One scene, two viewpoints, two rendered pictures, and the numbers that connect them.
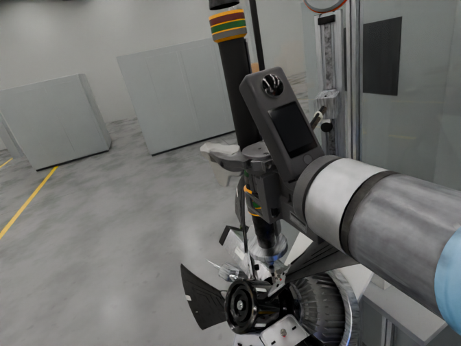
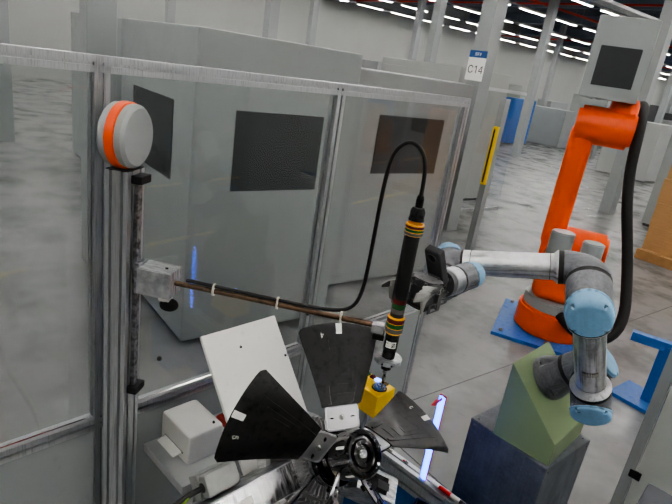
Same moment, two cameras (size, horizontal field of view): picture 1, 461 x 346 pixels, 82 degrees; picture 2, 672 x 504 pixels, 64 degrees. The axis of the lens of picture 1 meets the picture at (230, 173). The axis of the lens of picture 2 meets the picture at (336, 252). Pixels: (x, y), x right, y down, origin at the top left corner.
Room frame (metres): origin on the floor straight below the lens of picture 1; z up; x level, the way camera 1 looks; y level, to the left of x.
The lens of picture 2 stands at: (1.06, 0.98, 2.12)
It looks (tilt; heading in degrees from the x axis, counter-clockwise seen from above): 19 degrees down; 244
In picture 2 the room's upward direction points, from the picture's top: 9 degrees clockwise
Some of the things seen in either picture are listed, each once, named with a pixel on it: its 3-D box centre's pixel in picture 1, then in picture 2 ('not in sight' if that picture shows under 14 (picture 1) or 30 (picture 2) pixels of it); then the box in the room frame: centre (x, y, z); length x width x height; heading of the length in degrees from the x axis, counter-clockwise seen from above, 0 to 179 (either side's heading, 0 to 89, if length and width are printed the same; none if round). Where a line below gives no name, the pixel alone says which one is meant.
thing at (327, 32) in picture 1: (330, 112); (137, 289); (0.94, -0.40, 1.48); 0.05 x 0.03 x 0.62; 57
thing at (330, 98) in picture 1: (327, 104); (156, 279); (0.90, -0.38, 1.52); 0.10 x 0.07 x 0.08; 147
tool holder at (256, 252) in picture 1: (265, 222); (386, 343); (0.38, -0.04, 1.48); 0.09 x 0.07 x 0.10; 147
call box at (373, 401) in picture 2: not in sight; (367, 393); (0.15, -0.45, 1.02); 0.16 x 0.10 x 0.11; 112
